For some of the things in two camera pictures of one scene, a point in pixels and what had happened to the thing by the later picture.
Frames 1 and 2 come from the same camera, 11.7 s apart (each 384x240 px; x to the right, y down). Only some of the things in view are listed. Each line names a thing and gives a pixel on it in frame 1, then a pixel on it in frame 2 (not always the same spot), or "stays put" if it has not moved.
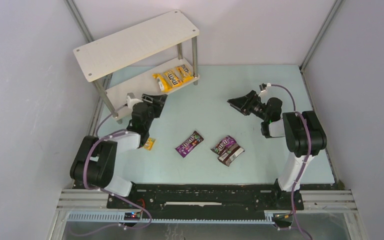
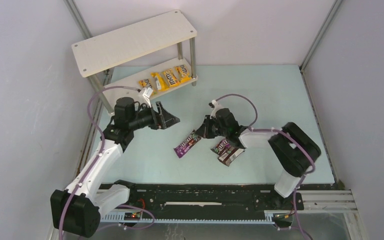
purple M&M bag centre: (191, 144) stays put
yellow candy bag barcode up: (163, 85) stays put
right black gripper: (247, 104) to (210, 126)
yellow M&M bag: (184, 73) stays put
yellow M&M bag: (149, 143) to (145, 83)
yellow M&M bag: (174, 80) stays put
